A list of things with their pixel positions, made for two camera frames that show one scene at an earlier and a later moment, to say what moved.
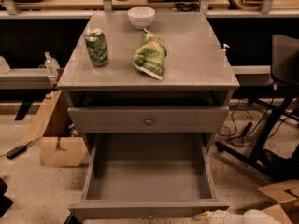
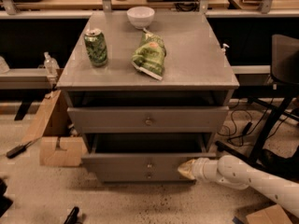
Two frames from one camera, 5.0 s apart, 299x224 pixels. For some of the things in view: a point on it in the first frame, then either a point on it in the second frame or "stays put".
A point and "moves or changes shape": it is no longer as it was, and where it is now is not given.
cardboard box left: x=50 y=124 stays put
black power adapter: x=16 y=151 stays put
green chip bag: x=149 y=57 stays put
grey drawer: x=146 y=175 moves or changes shape
